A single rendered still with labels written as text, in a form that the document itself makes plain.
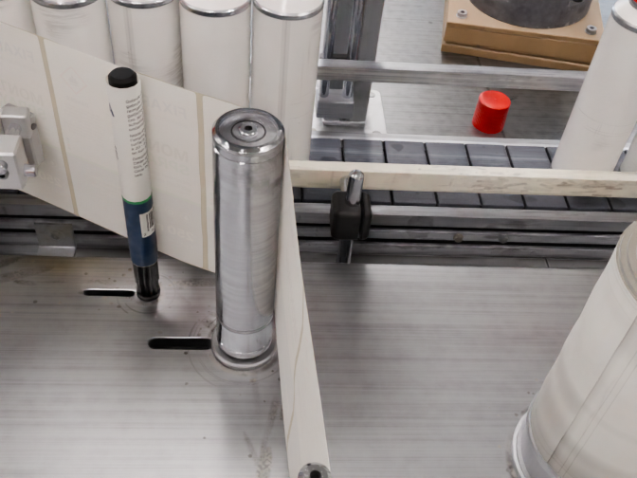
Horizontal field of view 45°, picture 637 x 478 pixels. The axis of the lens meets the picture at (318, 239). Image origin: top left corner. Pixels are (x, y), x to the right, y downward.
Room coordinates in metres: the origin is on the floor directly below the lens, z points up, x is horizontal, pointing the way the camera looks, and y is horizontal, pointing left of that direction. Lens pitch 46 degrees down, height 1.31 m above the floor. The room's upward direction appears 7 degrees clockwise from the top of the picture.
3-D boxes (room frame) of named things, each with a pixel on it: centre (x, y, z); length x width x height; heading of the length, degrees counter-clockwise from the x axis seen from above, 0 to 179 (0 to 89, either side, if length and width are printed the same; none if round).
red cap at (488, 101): (0.67, -0.17, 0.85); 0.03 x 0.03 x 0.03
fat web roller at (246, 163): (0.31, 0.04, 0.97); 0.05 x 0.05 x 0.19
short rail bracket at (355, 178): (0.43, -0.02, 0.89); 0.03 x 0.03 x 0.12; 7
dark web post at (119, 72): (0.35, 0.12, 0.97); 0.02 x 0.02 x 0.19
